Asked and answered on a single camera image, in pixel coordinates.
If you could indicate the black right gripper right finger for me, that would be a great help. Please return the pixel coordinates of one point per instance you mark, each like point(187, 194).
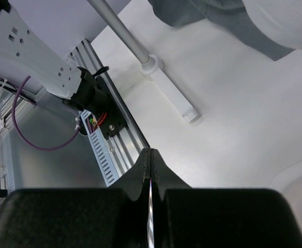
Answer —
point(218, 217)

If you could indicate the grey clothes rack stand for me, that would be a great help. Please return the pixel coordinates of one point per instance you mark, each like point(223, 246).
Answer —
point(116, 44)

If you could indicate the white shirt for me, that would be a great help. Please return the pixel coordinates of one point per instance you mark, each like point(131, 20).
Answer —
point(281, 21)

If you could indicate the aluminium mounting rail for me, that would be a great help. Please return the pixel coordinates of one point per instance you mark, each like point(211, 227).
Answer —
point(115, 148)

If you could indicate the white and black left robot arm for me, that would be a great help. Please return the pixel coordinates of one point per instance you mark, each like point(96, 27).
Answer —
point(74, 85)

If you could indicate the white slotted cable duct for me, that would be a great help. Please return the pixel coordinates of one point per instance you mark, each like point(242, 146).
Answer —
point(101, 150)

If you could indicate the grey-green shirt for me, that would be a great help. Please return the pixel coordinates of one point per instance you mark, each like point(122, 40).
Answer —
point(230, 16)

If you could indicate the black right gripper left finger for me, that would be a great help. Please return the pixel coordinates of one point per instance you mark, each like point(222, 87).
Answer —
point(87, 217)

